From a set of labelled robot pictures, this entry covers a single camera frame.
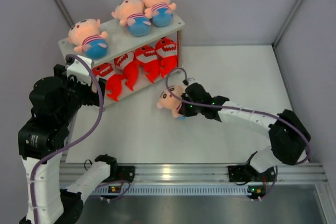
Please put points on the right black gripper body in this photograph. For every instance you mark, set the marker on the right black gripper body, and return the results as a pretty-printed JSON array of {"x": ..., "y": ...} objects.
[{"x": 190, "y": 110}]

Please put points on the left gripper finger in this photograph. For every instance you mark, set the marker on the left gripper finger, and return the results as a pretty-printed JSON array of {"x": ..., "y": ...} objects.
[
  {"x": 60, "y": 71},
  {"x": 101, "y": 100}
]

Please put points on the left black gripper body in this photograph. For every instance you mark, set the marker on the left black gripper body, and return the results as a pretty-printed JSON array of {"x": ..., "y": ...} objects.
[{"x": 81, "y": 93}]

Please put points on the red shark plush purple fin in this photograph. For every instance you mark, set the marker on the red shark plush purple fin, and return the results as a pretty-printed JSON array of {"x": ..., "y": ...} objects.
[{"x": 114, "y": 79}]

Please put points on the boy doll plush striped shirt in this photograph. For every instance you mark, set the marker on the boy doll plush striped shirt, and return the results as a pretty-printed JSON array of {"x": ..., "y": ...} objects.
[
  {"x": 168, "y": 101},
  {"x": 160, "y": 12},
  {"x": 130, "y": 14},
  {"x": 88, "y": 39}
]

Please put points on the red shark plush toy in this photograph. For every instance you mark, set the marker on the red shark plush toy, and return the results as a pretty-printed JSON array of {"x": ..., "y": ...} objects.
[
  {"x": 147, "y": 58},
  {"x": 166, "y": 50},
  {"x": 129, "y": 68}
]

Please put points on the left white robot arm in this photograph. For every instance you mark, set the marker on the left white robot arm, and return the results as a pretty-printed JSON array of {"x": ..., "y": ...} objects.
[{"x": 41, "y": 141}]

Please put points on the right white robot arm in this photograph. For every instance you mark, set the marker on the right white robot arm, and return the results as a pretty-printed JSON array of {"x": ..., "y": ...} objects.
[{"x": 287, "y": 135}]

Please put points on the white two-tier wooden shelf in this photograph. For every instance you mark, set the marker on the white two-tier wooden shelf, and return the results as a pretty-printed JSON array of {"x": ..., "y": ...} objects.
[{"x": 121, "y": 41}]

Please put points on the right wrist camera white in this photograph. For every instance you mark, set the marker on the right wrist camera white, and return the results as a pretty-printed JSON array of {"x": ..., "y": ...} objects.
[{"x": 190, "y": 80}]

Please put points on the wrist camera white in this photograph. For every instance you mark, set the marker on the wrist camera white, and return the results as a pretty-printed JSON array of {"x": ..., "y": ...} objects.
[
  {"x": 190, "y": 80},
  {"x": 77, "y": 67}
]

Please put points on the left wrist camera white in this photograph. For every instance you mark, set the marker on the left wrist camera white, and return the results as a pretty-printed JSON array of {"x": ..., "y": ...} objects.
[{"x": 77, "y": 67}]

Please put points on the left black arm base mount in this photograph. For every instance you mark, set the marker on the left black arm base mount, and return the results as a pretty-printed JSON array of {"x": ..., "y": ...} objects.
[{"x": 126, "y": 173}]

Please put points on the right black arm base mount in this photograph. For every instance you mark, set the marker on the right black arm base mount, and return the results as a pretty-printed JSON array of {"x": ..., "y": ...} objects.
[{"x": 244, "y": 174}]

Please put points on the slotted cable duct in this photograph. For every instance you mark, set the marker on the slotted cable duct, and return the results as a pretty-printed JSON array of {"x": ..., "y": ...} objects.
[{"x": 174, "y": 190}]

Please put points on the aluminium front rail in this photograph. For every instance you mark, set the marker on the aluminium front rail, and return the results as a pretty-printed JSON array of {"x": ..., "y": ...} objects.
[{"x": 308, "y": 173}]

